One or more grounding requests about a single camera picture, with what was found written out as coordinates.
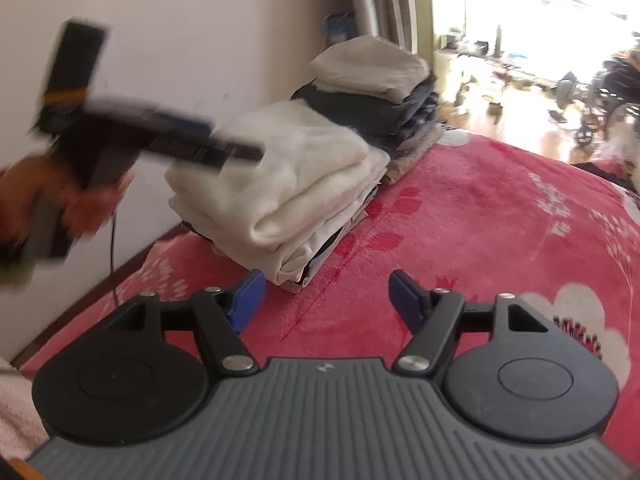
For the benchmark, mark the blue white packet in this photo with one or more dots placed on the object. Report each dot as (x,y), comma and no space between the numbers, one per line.
(339,27)

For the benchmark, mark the pink fleece clothing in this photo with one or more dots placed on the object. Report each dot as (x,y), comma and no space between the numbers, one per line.
(17,410)

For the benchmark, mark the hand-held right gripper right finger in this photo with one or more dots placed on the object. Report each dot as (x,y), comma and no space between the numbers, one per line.
(407,301)

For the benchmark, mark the black wheelchair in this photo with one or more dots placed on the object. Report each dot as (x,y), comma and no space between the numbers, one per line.
(600,90)

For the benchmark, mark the stack of folded dark clothes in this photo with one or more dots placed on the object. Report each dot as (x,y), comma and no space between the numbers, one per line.
(360,110)

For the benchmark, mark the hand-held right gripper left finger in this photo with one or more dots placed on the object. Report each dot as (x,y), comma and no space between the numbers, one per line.
(247,301)

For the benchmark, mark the person's left hand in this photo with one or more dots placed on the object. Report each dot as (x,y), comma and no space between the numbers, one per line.
(95,210)

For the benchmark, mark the cream knit sweater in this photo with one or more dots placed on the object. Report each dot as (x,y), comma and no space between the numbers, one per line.
(280,160)

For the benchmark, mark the red floral blanket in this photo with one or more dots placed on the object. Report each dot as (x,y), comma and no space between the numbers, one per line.
(475,220)

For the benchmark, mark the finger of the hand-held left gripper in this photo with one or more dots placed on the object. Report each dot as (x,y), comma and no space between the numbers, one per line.
(210,152)
(160,117)

